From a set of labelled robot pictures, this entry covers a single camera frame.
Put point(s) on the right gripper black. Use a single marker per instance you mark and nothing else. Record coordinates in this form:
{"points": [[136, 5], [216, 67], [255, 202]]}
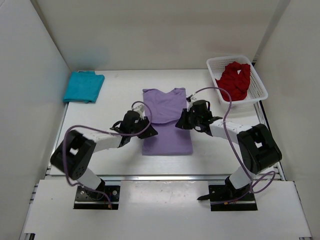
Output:
{"points": [[183, 122]]}

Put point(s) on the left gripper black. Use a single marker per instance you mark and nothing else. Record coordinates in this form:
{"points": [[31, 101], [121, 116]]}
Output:
{"points": [[150, 132]]}

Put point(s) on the lavender t shirt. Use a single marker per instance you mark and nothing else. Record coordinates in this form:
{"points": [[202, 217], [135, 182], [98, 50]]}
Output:
{"points": [[165, 109]]}

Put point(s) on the red t shirt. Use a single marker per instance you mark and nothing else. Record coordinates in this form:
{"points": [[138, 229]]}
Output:
{"points": [[236, 80]]}

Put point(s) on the white plastic basket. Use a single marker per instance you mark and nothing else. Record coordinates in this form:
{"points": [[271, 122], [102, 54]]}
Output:
{"points": [[256, 91]]}

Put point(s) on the teal t shirt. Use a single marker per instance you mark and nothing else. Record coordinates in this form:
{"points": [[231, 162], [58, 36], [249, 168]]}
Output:
{"points": [[84, 87]]}

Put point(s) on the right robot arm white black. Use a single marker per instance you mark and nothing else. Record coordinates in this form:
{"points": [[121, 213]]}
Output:
{"points": [[258, 149]]}

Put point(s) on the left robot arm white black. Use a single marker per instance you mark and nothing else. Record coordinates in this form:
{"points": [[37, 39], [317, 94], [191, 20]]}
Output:
{"points": [[74, 153]]}

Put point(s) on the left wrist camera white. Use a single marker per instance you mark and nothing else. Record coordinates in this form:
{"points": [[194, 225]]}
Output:
{"points": [[139, 109]]}

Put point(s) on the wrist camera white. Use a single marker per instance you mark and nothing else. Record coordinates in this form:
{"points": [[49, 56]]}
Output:
{"points": [[139, 109], [191, 98]]}

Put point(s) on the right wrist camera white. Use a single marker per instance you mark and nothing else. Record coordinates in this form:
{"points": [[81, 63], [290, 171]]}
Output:
{"points": [[191, 98]]}

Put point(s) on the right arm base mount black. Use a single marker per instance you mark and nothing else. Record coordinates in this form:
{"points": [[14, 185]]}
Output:
{"points": [[222, 199]]}

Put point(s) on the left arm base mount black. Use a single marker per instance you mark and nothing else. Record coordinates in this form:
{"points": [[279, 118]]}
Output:
{"points": [[87, 200]]}

